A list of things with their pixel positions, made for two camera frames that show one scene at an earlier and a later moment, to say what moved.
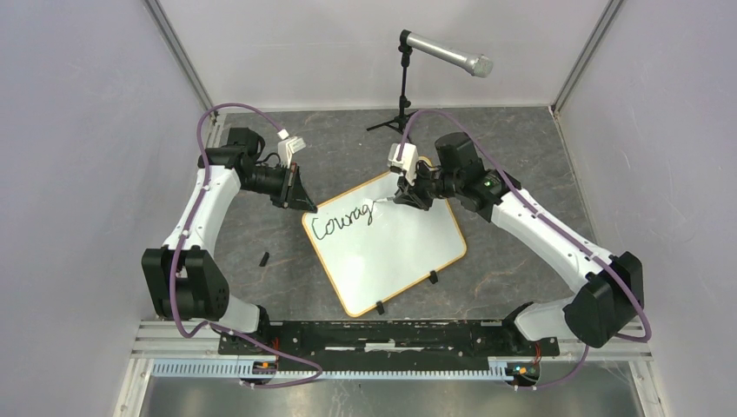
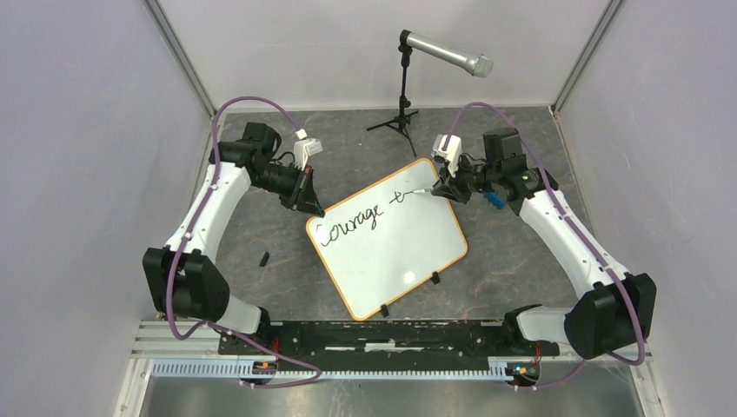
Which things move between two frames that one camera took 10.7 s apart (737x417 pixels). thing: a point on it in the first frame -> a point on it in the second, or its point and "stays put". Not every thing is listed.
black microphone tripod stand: x=404 y=102 stays put
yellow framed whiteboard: x=373 y=250 stays put
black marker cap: x=264 y=260 stays put
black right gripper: x=415 y=197 -> x=441 y=188
